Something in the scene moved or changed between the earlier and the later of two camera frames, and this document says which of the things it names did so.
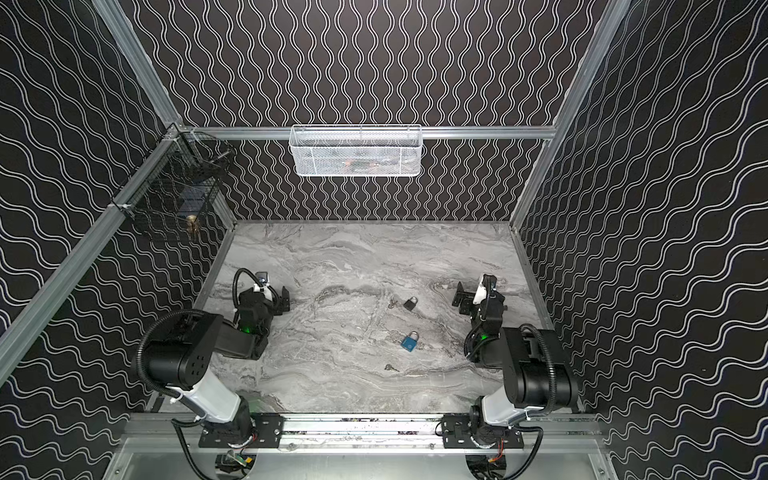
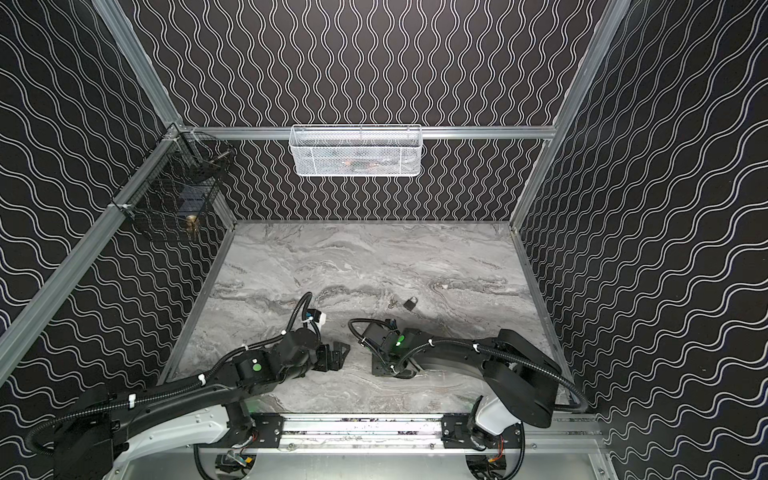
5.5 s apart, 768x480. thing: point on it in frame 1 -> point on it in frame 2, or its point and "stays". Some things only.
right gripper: [471, 297] -> [383, 358]
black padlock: [409, 304] stays
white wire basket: [355, 150] stays
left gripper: [278, 300] -> [327, 355]
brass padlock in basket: [192, 226] stays
